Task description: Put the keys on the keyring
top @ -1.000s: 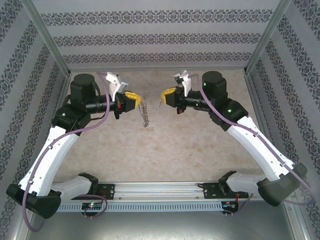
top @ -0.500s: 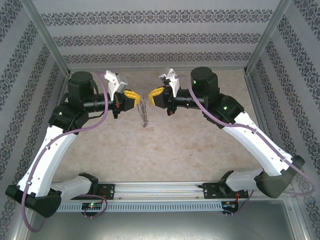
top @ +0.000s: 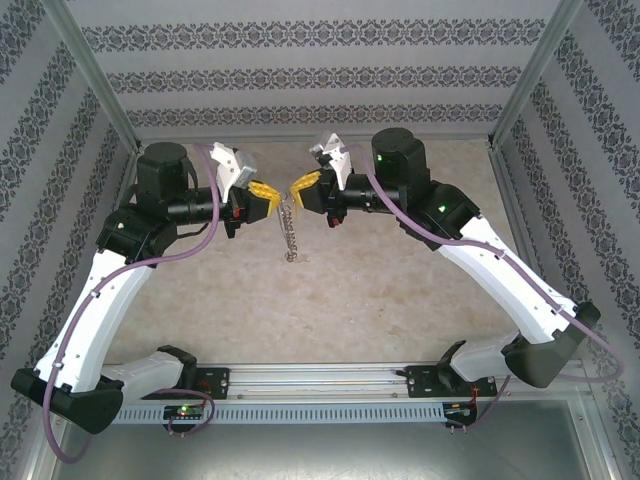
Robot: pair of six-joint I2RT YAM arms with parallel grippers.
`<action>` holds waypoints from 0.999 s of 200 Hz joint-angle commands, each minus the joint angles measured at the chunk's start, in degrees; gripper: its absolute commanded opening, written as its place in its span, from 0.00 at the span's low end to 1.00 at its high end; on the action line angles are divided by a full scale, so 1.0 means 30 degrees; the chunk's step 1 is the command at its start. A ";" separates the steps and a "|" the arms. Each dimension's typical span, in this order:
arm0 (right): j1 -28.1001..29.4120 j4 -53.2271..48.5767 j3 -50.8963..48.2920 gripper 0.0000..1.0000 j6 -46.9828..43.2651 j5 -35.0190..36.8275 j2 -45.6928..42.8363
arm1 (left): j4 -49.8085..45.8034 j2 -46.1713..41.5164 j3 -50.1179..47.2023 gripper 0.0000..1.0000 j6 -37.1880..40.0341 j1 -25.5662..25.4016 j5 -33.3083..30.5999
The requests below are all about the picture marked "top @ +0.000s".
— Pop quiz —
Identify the metal keyring holder with rings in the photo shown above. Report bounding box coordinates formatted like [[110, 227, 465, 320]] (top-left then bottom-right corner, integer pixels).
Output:
[[276, 189, 302, 264]]

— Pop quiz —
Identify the black mounting plate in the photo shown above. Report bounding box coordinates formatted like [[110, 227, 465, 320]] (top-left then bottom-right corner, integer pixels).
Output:
[[405, 364, 499, 400], [189, 367, 232, 401]]

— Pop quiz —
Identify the grey sheet metal panel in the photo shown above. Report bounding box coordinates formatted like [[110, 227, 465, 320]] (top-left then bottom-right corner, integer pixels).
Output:
[[29, 399, 619, 480]]

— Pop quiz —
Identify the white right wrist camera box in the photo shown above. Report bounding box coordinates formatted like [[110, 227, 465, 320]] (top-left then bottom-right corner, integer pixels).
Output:
[[308, 130, 354, 191]]

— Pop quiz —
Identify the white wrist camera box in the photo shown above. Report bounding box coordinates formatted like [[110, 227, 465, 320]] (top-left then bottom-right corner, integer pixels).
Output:
[[308, 130, 354, 191], [209, 141, 257, 201]]

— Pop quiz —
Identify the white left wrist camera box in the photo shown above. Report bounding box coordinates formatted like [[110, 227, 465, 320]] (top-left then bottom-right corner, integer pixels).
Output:
[[209, 141, 257, 201]]

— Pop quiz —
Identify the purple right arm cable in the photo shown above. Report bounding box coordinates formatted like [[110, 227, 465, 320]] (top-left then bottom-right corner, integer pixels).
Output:
[[348, 143, 625, 432]]

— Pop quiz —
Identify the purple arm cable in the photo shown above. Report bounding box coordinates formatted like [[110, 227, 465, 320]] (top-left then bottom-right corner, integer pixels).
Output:
[[42, 142, 219, 464], [348, 143, 625, 432]]

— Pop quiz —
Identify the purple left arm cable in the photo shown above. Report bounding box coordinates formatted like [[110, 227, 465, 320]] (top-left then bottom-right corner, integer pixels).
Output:
[[42, 142, 219, 464]]

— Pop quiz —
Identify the thin black cable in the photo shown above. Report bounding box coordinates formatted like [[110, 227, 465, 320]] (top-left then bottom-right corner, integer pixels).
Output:
[[174, 222, 211, 241]]

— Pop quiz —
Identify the aluminium corner post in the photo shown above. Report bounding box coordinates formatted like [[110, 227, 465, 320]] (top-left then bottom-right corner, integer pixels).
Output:
[[487, 0, 585, 149], [39, 0, 145, 151]]

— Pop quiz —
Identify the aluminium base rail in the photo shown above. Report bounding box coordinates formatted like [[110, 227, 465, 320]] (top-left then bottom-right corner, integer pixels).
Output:
[[99, 363, 586, 401]]

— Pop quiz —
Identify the white slotted cable duct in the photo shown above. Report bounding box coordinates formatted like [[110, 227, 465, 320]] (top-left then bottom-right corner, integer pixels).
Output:
[[112, 403, 447, 425]]

